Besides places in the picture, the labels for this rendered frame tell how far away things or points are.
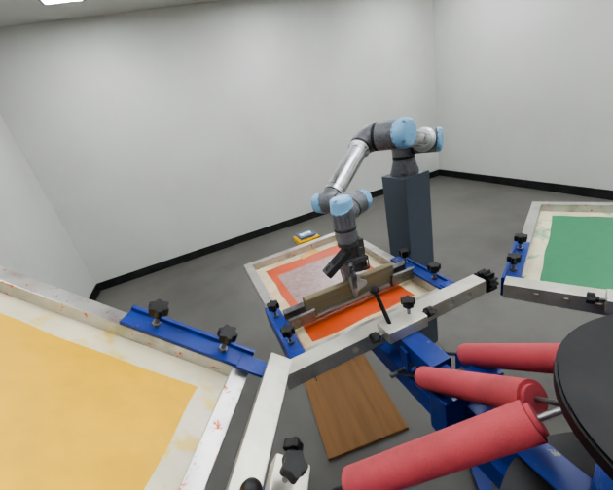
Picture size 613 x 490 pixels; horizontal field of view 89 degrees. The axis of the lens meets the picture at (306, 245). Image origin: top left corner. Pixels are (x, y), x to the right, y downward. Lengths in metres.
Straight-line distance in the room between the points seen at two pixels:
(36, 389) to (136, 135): 4.00
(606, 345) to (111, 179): 4.58
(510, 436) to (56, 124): 4.68
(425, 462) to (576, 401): 0.21
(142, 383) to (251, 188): 4.12
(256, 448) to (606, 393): 0.48
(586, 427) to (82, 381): 0.76
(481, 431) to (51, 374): 0.73
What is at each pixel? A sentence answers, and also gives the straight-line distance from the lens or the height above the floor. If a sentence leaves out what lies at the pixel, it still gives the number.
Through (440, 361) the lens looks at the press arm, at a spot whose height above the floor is 1.04.
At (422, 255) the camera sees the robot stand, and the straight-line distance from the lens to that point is 1.98.
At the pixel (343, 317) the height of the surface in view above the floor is 0.96.
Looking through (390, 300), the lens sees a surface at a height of 0.96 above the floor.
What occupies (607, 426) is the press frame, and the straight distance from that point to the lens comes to 0.44.
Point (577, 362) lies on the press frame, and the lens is 0.49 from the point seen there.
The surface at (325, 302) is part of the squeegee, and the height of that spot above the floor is 1.02.
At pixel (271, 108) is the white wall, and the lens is 4.75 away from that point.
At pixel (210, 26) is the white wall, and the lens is 4.76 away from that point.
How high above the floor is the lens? 1.65
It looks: 23 degrees down
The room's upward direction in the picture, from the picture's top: 13 degrees counter-clockwise
